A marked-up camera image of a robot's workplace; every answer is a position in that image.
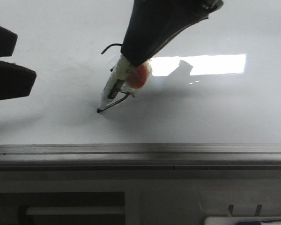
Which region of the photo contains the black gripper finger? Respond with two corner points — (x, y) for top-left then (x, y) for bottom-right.
(0, 26), (18, 57)
(0, 61), (37, 100)
(121, 0), (223, 67)

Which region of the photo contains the white black whiteboard marker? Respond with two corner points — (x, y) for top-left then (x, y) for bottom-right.
(97, 55), (152, 113)

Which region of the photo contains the white whiteboard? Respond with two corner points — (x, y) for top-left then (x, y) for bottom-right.
(0, 0), (281, 167)

